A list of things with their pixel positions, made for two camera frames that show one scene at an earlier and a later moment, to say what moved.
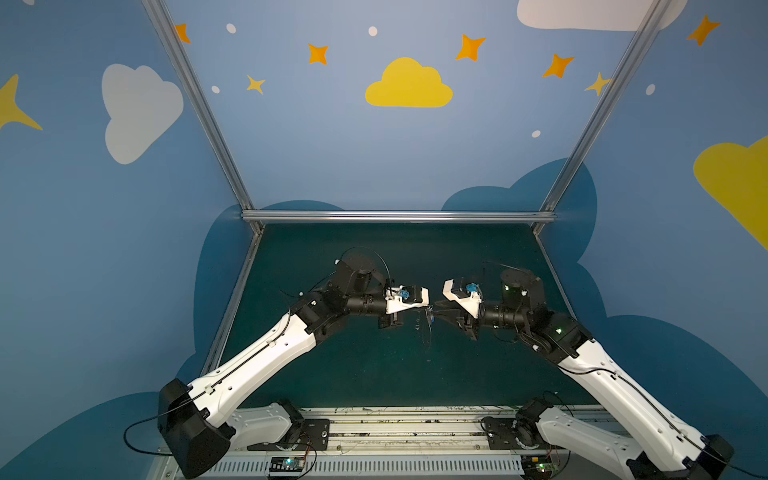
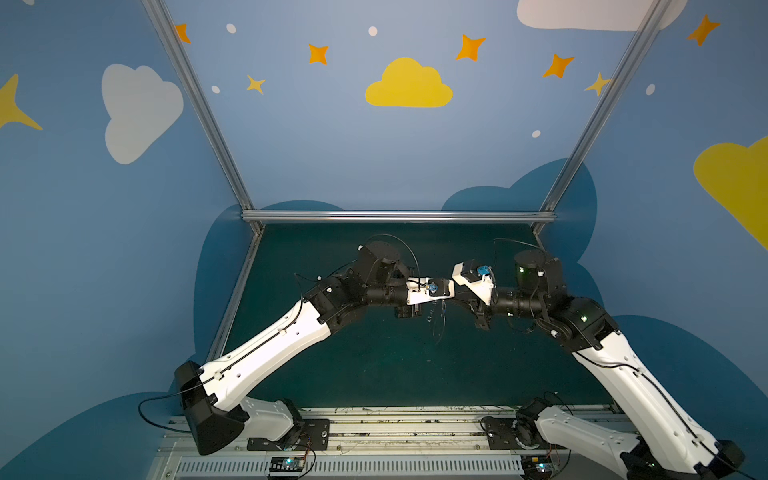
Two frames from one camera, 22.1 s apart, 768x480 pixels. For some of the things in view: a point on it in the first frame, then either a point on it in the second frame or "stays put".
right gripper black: [471, 318] -> [480, 309]
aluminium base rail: [421, 430] stays put
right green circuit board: [537, 466] stays put
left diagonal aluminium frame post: [185, 68] stays put
